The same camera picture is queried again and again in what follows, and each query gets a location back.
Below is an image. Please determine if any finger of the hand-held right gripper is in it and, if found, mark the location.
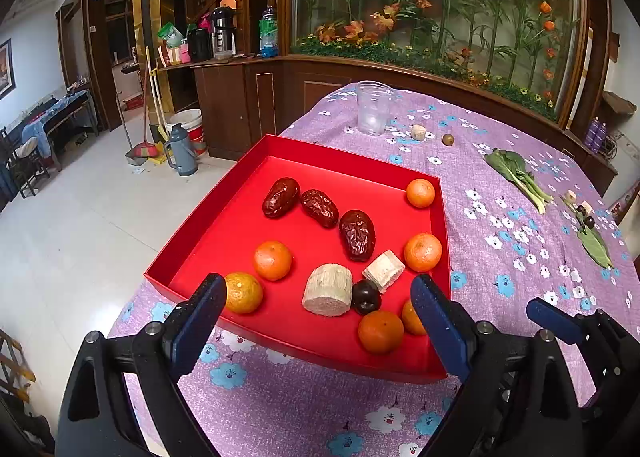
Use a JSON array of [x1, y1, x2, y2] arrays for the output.
[[526, 297, 638, 378]]

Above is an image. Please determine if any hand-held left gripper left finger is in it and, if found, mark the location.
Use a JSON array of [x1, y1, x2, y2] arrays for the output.
[[55, 273, 228, 457]]

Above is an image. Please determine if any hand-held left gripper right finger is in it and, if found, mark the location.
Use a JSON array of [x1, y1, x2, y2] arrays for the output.
[[410, 273, 583, 457]]

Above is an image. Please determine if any yellowish green-tinged mandarin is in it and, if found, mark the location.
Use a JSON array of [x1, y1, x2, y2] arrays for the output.
[[223, 272, 264, 314]]

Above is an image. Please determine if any orange mandarin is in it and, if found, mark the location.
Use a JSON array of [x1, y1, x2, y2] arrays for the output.
[[403, 232, 443, 273], [401, 299, 428, 336], [406, 178, 436, 208], [253, 240, 293, 281], [357, 309, 405, 355]]

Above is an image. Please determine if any red tray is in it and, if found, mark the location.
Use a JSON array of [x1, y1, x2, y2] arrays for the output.
[[144, 134, 453, 384]]

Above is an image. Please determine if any large green leaf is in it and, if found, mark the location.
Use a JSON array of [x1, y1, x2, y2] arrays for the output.
[[574, 227, 615, 269]]

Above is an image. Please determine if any bok choy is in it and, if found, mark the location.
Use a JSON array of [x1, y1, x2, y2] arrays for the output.
[[484, 148, 547, 215], [505, 152, 553, 203]]

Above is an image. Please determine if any grey thermos jug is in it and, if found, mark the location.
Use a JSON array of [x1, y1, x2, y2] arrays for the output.
[[162, 123, 199, 177]]

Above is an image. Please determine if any red broom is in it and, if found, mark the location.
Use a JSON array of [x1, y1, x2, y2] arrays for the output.
[[125, 44, 161, 159]]

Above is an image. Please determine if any yellow dustpan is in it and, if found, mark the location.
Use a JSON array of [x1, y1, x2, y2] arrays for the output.
[[150, 57, 173, 165]]

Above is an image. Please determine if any white and red bucket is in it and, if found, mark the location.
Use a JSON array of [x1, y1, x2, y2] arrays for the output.
[[165, 108, 207, 158]]

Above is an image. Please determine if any clear plastic cup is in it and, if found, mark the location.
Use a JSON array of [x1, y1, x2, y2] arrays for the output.
[[356, 80, 396, 135]]

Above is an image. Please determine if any wooden cabinet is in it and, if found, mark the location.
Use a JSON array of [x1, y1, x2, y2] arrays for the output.
[[190, 54, 366, 163]]

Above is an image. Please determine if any dark wooden chair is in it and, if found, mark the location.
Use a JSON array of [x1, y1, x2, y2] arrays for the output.
[[0, 127, 51, 200]]

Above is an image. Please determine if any side table with clothes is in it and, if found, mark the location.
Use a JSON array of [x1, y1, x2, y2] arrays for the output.
[[22, 90, 98, 173]]

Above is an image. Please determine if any black jug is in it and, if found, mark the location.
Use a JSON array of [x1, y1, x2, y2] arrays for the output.
[[187, 24, 213, 63]]

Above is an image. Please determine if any green packet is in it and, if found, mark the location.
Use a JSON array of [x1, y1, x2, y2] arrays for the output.
[[157, 21, 185, 49]]

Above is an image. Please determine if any steel thermos flask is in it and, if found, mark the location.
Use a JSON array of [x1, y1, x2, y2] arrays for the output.
[[210, 6, 237, 60]]

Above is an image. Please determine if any plastic water bottle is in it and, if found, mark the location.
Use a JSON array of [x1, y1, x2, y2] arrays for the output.
[[259, 4, 280, 59]]

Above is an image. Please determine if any artificial flower glass display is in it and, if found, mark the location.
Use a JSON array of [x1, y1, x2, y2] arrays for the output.
[[287, 0, 588, 123]]

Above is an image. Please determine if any red wall poster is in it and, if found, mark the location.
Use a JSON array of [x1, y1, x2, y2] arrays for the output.
[[611, 182, 640, 223]]

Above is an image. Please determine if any wire basket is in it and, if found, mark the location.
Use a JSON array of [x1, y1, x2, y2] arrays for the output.
[[602, 134, 626, 160]]

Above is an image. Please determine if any wooden lattice frame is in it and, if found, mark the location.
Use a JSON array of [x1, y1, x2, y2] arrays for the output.
[[0, 329, 37, 403]]

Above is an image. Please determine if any wooden wall shelf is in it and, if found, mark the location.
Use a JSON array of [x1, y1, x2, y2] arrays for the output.
[[602, 91, 638, 117]]

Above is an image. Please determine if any framed wall picture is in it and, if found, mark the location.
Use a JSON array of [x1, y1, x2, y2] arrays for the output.
[[0, 38, 13, 99]]

